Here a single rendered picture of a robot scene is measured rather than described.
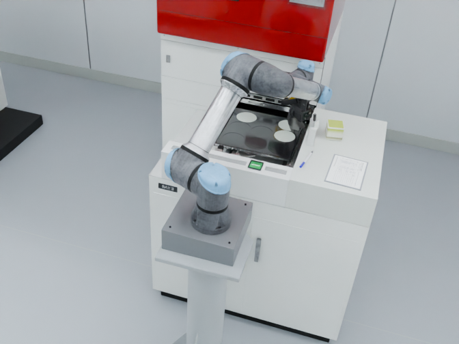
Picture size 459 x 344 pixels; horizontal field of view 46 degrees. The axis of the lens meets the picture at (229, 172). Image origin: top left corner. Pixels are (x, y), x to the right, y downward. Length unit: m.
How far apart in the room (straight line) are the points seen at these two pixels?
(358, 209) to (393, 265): 1.18
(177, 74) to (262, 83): 0.97
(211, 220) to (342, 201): 0.56
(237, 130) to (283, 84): 0.67
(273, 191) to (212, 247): 0.42
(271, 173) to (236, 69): 0.48
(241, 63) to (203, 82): 0.84
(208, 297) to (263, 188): 0.49
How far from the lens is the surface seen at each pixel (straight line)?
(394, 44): 4.11
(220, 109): 1.94
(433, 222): 3.73
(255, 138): 2.50
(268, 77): 1.91
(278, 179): 2.17
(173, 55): 2.78
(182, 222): 1.99
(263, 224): 2.33
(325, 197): 2.18
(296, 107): 2.48
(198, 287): 2.16
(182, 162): 1.92
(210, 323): 2.32
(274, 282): 2.55
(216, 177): 1.84
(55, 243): 3.31
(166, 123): 2.98
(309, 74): 2.39
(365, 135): 2.53
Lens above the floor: 2.24
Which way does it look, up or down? 36 degrees down
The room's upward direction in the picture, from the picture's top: 4 degrees clockwise
